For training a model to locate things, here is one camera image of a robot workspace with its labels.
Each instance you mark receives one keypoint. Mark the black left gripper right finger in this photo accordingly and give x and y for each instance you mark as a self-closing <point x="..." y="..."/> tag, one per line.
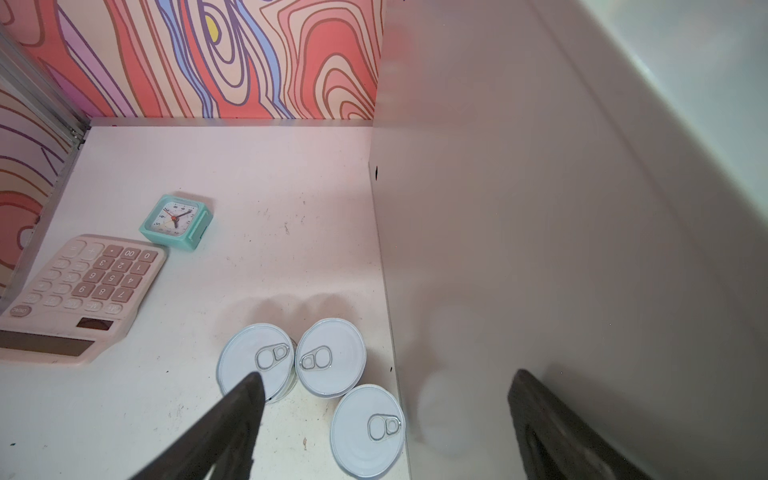
<point x="555" y="443"/>

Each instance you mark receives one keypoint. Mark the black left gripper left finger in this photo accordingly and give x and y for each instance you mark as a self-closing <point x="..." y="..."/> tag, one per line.
<point x="221" y="444"/>

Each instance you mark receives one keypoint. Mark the yellow labelled tin can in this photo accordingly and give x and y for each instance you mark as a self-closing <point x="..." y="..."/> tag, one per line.
<point x="261" y="348"/>

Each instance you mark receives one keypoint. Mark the white labelled tin can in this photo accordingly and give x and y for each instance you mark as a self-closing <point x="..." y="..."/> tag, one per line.
<point x="330" y="358"/>

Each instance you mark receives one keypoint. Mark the pale tin can by cabinet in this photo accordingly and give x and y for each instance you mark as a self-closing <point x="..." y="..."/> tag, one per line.
<point x="367" y="433"/>

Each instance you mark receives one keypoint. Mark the pink desk calculator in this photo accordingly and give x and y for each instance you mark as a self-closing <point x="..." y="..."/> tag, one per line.
<point x="83" y="301"/>

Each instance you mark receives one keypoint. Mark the mint green alarm clock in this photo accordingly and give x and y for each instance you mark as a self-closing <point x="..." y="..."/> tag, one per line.
<point x="177" y="222"/>

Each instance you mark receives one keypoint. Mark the grey metal cabinet box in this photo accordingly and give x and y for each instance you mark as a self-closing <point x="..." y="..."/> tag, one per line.
<point x="577" y="189"/>

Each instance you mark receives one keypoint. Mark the aluminium frame post left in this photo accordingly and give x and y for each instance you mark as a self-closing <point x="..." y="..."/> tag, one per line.
<point x="41" y="94"/>

